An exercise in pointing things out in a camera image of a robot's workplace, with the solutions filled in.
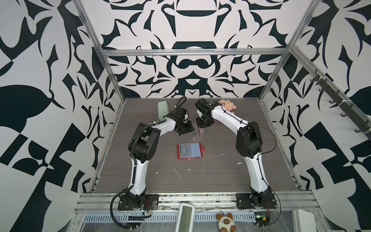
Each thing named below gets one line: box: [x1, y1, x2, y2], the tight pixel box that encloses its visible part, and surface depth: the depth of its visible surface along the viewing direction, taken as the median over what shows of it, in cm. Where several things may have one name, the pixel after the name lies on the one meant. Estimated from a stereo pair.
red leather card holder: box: [176, 142, 205, 160], surface depth 93 cm
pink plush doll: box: [218, 98, 237, 115], surface depth 110 cm
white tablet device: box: [175, 202, 196, 232], surface depth 68 cm
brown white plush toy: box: [216, 210, 237, 232], surface depth 68 cm
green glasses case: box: [157, 100, 170, 121], surface depth 114 cm
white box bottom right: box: [292, 208, 318, 232], surface depth 69 cm
